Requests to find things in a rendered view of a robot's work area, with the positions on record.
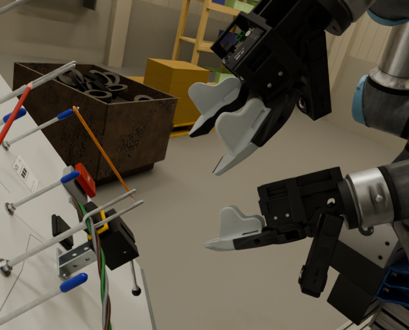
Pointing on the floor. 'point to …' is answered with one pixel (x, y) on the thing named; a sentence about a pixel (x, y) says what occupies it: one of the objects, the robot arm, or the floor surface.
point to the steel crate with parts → (99, 118)
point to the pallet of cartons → (176, 88)
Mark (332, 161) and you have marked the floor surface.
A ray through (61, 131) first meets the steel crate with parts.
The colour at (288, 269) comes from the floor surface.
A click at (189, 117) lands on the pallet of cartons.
